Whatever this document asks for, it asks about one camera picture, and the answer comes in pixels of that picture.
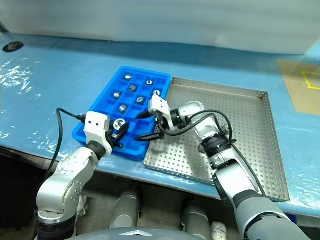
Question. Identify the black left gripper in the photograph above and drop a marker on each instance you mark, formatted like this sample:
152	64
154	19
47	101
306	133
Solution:
111	135

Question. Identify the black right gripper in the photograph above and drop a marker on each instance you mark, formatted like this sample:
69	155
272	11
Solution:
160	125

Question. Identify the metal roller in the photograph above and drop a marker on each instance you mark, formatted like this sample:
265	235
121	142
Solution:
118	124
140	100
200	149
156	92
128	76
149	82
123	108
132	88
117	95
227	129

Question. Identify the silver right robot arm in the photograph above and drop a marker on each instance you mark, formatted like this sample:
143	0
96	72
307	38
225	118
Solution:
240	170

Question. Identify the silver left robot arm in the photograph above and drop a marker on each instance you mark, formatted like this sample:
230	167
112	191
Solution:
65	180

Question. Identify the blue compartment tray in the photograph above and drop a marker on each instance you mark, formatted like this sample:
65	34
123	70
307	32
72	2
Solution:
100	100

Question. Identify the perforated steel tray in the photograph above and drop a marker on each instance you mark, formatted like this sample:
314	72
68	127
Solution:
240	105

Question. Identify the grey rounded robot leg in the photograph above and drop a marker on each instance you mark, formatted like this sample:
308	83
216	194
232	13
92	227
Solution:
196	217
125	207

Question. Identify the grey robot torso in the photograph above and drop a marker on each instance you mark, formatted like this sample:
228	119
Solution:
125	233

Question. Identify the white backdrop board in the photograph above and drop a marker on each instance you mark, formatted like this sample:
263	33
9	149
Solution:
160	20

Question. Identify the brown cardboard sheet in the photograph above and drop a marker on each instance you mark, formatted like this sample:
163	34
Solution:
292	85

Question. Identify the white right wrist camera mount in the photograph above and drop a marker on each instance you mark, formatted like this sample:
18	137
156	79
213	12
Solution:
157	102

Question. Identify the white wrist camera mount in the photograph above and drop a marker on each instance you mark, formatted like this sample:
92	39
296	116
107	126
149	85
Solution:
96	125
157	102

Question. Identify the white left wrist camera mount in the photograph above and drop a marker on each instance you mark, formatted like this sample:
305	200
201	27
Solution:
96	125

